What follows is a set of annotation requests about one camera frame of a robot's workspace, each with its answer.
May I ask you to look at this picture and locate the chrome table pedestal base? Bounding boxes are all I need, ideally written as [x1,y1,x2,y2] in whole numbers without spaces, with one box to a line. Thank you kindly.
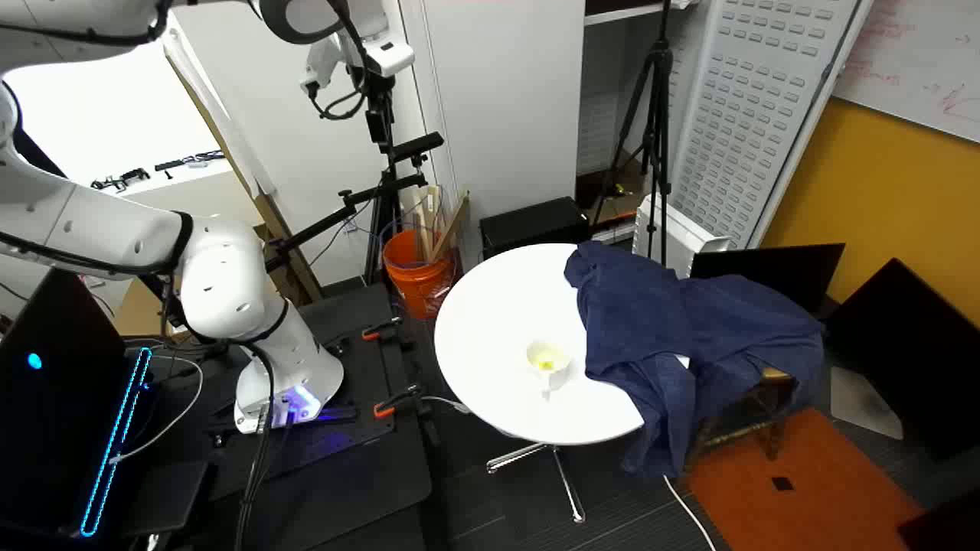
[483,439,591,530]

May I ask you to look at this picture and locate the orange plastic bucket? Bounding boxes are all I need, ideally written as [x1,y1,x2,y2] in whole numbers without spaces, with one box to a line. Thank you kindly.
[378,225,458,321]

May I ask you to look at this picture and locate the white paper cup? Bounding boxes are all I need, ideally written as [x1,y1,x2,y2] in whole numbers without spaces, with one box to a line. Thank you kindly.
[523,338,575,399]

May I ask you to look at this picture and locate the white perforated panel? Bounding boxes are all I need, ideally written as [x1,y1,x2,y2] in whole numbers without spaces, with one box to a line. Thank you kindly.
[668,0,870,254]

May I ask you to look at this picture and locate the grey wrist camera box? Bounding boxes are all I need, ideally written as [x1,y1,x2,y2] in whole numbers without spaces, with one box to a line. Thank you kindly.
[303,31,417,99]

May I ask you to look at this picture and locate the orange handled clamp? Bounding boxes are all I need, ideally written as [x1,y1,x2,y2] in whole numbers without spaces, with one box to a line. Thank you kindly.
[366,384,423,423]
[358,316,410,345]

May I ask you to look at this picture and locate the black camera stand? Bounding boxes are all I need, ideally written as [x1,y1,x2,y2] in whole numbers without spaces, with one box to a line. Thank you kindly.
[262,130,450,301]

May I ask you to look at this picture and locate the large black flat panel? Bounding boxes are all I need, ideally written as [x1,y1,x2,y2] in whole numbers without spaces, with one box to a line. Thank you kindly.
[822,257,980,461]

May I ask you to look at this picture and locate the wooden chair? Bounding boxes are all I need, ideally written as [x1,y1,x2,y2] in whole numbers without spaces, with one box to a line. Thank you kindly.
[692,361,801,461]

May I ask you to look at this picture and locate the tall black tripod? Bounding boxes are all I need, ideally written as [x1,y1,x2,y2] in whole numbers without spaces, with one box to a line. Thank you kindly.
[588,0,681,268]

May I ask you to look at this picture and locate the brown wooden board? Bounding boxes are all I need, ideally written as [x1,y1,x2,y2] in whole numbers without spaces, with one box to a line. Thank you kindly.
[247,192,325,304]

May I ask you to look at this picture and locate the black computer with blue light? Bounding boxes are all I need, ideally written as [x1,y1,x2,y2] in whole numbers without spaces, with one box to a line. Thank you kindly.
[0,265,157,545]

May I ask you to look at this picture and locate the white desk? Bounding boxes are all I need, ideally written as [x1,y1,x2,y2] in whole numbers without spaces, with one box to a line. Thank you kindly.
[57,140,270,268]

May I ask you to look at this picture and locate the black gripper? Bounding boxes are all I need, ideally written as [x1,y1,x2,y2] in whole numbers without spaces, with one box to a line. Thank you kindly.
[358,62,397,146]

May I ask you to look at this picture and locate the dark blue cloth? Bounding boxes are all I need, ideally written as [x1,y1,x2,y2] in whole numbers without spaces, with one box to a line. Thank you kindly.
[564,239,828,485]

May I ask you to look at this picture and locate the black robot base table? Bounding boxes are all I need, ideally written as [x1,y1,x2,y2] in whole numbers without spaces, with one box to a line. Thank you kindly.
[196,277,452,551]

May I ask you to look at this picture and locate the wall whiteboard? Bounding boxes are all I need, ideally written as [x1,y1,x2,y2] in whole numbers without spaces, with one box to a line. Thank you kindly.
[829,0,980,146]

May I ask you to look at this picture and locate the wooden slats bundle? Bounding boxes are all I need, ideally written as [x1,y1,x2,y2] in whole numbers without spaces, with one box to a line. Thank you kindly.
[407,182,470,265]

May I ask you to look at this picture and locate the small black tools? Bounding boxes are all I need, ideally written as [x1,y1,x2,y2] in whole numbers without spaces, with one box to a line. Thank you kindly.
[87,146,226,192]

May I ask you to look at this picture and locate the grey cable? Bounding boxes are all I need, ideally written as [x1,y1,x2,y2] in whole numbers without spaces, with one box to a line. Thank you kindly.
[106,351,209,467]

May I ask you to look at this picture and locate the black box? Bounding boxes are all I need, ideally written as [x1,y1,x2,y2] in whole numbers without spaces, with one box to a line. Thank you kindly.
[478,197,595,260]

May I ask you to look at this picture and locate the white floor cable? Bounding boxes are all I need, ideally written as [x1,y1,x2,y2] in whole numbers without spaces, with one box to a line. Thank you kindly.
[658,472,721,551]

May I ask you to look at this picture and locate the brown cardboard box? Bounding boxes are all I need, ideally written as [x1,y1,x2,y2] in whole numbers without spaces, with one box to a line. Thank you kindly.
[105,277,171,341]

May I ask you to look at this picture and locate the orange floor mat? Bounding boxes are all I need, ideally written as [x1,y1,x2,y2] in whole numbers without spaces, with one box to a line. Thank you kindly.
[678,407,929,551]

